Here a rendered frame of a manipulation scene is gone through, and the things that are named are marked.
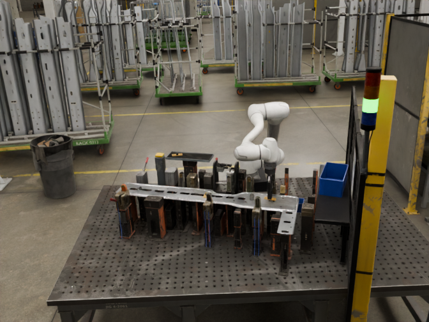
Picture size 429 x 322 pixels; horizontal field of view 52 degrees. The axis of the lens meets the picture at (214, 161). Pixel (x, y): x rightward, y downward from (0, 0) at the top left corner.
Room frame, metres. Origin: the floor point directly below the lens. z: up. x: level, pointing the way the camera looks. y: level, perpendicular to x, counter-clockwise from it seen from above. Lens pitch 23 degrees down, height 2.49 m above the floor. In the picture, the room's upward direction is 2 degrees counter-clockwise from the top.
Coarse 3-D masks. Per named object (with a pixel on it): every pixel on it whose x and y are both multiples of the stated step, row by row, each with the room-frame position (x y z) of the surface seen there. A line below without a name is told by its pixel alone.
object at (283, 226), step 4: (284, 212) 2.58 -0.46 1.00; (292, 212) 2.58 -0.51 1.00; (296, 212) 2.58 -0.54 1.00; (284, 216) 2.53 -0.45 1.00; (288, 216) 2.53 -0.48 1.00; (292, 216) 2.53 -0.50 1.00; (280, 220) 2.48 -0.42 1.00; (284, 220) 2.48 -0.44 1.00; (288, 220) 2.47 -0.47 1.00; (292, 220) 2.47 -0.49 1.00; (280, 224) 2.43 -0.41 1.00; (284, 224) 2.43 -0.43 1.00; (288, 224) 2.43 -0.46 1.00; (292, 224) 2.42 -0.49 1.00; (280, 228) 2.38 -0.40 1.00; (284, 228) 2.38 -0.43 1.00; (288, 228) 2.38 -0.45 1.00; (292, 228) 2.38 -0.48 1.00; (280, 232) 2.34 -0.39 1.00; (292, 232) 2.33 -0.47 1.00
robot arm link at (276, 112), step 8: (272, 104) 3.29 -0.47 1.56; (280, 104) 3.29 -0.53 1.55; (272, 112) 3.25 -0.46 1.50; (280, 112) 3.25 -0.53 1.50; (288, 112) 3.28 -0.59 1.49; (272, 120) 3.27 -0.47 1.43; (280, 120) 3.29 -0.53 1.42; (272, 128) 3.36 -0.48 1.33; (272, 136) 3.41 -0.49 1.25; (280, 152) 3.59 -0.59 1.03; (280, 160) 3.56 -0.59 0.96
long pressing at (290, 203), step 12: (132, 192) 2.98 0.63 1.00; (144, 192) 2.97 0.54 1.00; (156, 192) 2.96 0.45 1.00; (180, 192) 2.95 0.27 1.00; (192, 192) 2.94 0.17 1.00; (204, 192) 2.93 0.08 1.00; (252, 192) 2.89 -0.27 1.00; (228, 204) 2.74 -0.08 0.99; (240, 204) 2.72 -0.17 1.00; (252, 204) 2.71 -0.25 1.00; (264, 204) 2.70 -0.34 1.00; (276, 204) 2.70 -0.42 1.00; (288, 204) 2.69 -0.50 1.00
